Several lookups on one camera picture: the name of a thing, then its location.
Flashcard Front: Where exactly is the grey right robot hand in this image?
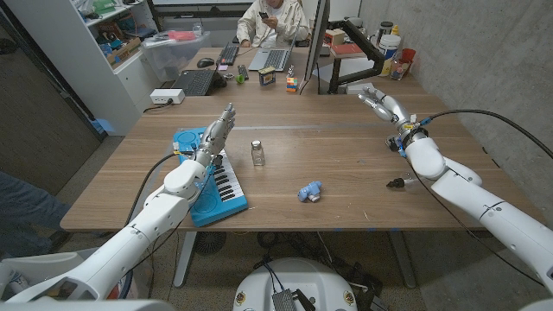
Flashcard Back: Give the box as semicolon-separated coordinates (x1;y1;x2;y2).
357;85;419;138

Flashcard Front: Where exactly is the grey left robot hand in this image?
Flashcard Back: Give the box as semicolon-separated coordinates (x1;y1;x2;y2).
194;102;238;168

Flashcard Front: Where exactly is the clear plastic jar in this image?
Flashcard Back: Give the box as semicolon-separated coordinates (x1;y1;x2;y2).
391;58;411;81

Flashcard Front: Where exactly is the glass shaker bottle silver cap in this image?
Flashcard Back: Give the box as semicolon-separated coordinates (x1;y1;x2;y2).
251;139;266;168

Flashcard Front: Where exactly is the blue toy piano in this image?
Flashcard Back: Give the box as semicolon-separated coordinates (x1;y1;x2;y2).
172;126;250;229

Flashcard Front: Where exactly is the black lidded jar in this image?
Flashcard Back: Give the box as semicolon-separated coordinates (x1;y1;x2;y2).
377;21;395;44

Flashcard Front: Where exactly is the flat white box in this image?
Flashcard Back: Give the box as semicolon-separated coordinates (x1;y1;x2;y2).
345;81;376;96

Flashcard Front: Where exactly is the black laptop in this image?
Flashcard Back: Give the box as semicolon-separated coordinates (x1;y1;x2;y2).
171;67;228;97

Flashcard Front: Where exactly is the white plastic tub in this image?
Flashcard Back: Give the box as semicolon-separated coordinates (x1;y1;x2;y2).
378;34;402;78

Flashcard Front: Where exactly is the white power strip box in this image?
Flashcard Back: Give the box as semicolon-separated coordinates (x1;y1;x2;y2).
149;88;186;105

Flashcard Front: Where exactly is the red book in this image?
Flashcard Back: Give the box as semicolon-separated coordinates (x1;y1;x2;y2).
330;41;366;59

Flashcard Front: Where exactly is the small black object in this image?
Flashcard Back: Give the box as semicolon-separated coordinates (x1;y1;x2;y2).
386;172;418;194

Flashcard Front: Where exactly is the small yellow blue tin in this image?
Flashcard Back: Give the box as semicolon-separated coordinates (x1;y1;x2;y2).
257;66;277;86

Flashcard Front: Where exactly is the black keyboard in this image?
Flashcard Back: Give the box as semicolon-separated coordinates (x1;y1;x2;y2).
217;42;240;67

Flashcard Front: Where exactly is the clear plastic storage bin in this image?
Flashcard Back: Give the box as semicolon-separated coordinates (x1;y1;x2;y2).
140;30;212;83

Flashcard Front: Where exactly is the small tan box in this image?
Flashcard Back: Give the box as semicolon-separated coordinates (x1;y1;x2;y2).
323;28;346;47

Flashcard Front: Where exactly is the silver laptop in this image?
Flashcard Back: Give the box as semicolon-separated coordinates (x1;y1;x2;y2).
248;25;302;73

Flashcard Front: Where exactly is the computer monitor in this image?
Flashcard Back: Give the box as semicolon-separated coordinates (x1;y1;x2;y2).
303;0;332;83

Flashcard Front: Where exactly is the pink flat item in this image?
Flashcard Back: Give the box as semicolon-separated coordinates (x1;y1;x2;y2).
167;29;198;42

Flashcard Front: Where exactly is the black round fan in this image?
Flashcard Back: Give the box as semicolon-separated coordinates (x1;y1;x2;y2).
193;232;228;256

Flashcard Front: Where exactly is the cardboard box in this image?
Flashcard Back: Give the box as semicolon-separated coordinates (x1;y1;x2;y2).
105;36;143;67

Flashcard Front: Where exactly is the white table leg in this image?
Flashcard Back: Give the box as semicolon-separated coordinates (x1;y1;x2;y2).
172;232;199;289

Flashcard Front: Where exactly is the person in cream jacket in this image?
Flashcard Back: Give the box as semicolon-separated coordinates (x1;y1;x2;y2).
236;0;310;48

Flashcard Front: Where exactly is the white shelf cabinet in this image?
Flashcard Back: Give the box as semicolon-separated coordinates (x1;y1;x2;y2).
3;0;163;136

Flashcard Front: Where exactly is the grey table leg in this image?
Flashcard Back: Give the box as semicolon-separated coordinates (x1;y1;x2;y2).
387;231;418;289

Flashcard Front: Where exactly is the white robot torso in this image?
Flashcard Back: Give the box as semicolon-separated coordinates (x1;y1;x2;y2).
232;257;359;311

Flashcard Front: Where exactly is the blue jeans leg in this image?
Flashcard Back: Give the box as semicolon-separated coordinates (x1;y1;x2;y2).
0;168;73;260

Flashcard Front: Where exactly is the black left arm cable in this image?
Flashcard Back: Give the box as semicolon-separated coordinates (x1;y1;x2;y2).
124;149;194;227

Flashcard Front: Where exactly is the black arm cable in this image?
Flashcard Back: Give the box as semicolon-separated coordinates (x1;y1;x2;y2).
421;108;553;160
124;149;194;227

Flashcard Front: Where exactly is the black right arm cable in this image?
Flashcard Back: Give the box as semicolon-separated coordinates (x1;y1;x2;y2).
421;108;553;160

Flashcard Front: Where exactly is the blue toy camera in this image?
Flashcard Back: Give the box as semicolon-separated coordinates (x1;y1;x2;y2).
296;180;324;203

